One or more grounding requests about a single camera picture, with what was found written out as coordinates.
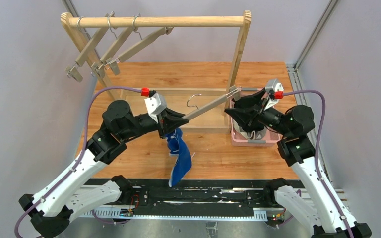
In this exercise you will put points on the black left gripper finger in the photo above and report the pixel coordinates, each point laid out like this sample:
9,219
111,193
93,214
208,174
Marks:
171,115
170,126

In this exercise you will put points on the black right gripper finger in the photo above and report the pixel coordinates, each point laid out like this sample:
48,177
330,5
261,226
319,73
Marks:
243,118
249,100

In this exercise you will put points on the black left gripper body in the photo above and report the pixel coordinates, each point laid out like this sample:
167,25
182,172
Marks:
161,123

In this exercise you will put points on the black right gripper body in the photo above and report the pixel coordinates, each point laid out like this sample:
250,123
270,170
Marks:
256,111

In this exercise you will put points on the grey underwear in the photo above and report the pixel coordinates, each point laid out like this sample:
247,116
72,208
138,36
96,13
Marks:
253,135

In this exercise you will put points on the wooden hanger holding blue underwear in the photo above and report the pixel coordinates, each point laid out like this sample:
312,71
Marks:
218,101

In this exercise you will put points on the blue underwear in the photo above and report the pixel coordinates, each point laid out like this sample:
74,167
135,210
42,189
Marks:
178,148

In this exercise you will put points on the wooden hanger holding black underwear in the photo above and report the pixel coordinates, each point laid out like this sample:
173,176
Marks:
134,49

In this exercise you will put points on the wooden clip hanger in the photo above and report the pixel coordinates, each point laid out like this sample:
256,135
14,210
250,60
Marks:
99,68
86,46

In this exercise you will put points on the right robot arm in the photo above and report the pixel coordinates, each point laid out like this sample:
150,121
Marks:
327,216

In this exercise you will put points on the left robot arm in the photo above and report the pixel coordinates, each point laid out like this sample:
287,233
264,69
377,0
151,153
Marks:
57,205

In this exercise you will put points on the empty wooden clip hanger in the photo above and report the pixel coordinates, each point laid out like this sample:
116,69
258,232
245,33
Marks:
86,46

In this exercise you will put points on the pink perforated plastic basket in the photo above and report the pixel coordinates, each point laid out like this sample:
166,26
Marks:
263,138

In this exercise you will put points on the wooden clothes rack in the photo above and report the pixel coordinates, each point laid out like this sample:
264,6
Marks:
87,32

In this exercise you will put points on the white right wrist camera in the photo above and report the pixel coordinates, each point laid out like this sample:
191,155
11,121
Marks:
274,90

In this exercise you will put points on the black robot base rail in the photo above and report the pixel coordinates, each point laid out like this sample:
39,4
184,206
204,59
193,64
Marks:
195,199

